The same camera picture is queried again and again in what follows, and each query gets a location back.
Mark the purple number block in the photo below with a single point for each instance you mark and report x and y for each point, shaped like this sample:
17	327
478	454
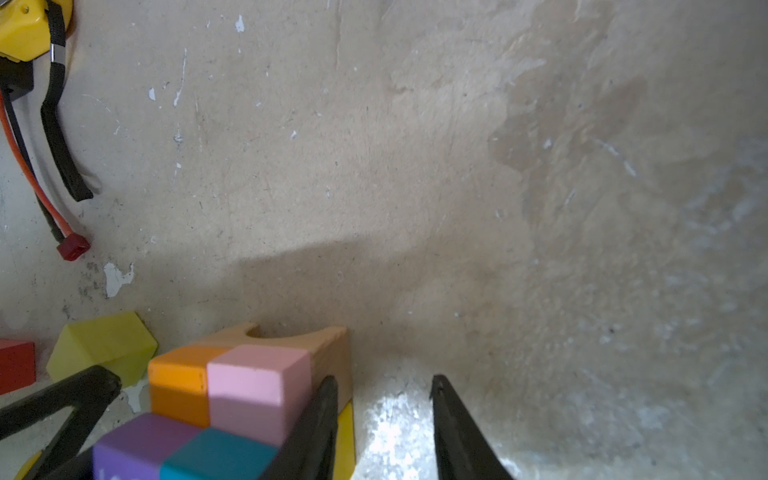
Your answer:
138	448

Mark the yellow tape measure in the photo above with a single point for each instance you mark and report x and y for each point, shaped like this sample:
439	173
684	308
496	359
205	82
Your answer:
27	31

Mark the yellow rectangular wooden block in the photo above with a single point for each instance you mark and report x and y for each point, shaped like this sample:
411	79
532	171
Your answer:
345	452

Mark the yellow wooden block left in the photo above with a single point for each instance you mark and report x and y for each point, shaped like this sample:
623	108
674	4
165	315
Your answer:
27	466

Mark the orange wooden block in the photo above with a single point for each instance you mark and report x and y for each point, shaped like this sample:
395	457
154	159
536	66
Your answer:
179	385

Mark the teal wooden cube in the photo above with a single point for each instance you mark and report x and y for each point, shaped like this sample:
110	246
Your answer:
215	454

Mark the natural wood block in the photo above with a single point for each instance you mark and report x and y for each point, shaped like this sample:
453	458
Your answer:
329	349

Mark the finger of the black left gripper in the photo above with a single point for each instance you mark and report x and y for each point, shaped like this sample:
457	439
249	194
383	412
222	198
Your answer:
87	394

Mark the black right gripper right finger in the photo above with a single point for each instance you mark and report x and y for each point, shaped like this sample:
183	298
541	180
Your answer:
462	451

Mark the lime green wooden cube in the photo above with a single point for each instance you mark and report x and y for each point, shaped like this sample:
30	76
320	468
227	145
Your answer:
121	343

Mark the black charging board yellow connectors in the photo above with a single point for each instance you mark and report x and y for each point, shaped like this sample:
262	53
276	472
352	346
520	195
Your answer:
17	78

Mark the red wooden arch block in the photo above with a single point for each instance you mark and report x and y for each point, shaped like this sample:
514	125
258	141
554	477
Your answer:
17	365

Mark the pink wooden block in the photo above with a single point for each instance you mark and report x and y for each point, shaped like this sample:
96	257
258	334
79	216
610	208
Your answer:
259	392

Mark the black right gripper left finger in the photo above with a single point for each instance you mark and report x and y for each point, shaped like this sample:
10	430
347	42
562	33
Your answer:
309	450

